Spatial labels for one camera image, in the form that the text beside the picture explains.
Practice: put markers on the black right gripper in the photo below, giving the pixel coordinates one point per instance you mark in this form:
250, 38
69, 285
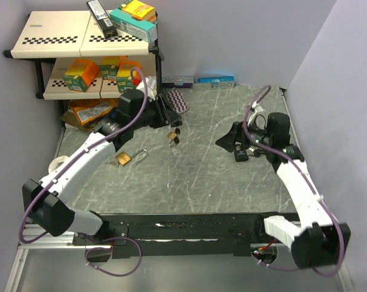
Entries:
235, 134

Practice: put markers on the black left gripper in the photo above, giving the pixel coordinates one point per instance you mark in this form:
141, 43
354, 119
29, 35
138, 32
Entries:
165, 116

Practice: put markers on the black padlock with keys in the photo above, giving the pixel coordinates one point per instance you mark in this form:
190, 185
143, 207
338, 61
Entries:
243, 154

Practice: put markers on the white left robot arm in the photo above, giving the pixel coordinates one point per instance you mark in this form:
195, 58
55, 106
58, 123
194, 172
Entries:
45, 200

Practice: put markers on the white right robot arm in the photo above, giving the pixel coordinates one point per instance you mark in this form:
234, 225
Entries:
319, 239

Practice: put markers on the purple striped sponge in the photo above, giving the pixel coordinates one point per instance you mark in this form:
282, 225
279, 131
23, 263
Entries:
176, 101

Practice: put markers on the small brass padlock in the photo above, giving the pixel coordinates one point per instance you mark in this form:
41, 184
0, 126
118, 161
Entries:
174, 137

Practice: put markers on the purple white toothpaste box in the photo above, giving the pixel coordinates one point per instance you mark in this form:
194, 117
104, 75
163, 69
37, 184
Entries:
170, 82

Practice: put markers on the blue white toothpaste box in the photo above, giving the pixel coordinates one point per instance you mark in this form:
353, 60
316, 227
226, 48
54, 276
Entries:
214, 83

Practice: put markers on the orange green box right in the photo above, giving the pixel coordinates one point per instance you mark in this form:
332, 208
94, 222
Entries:
127, 79

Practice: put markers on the orange green box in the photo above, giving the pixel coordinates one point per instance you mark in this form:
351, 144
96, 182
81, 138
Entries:
80, 75
127, 79
110, 65

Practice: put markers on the large brass padlock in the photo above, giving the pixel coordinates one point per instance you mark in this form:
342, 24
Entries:
123, 158

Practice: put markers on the orange green box middle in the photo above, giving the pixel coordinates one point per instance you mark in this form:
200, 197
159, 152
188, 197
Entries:
110, 65

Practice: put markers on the orange snack bag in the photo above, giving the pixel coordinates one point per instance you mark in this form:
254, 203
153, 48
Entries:
89, 110

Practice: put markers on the teal white box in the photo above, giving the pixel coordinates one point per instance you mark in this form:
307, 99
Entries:
141, 29

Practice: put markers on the orange green box left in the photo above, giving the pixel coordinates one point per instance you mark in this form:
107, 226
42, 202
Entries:
80, 75

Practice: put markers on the brown flat packet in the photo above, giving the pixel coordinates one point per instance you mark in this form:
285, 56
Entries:
71, 121

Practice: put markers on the orange yellow top box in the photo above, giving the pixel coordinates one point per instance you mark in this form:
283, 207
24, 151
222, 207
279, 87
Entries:
139, 10

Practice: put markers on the cream black shelf rack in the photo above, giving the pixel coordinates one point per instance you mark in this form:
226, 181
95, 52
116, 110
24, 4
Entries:
52, 40

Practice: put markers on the black long box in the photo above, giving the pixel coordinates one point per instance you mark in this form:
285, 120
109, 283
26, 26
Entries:
102, 19

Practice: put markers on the white tape roll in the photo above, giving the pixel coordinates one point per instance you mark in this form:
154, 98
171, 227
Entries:
55, 163

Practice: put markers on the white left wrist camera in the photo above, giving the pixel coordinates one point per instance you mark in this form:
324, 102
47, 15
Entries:
149, 86

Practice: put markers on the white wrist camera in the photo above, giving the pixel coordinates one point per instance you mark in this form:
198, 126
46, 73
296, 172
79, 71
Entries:
149, 86
254, 110

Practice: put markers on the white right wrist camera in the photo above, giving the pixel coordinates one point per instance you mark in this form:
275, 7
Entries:
254, 110

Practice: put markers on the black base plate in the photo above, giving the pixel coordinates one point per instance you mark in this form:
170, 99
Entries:
185, 234

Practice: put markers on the aluminium frame rail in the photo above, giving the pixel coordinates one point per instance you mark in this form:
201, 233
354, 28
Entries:
31, 231

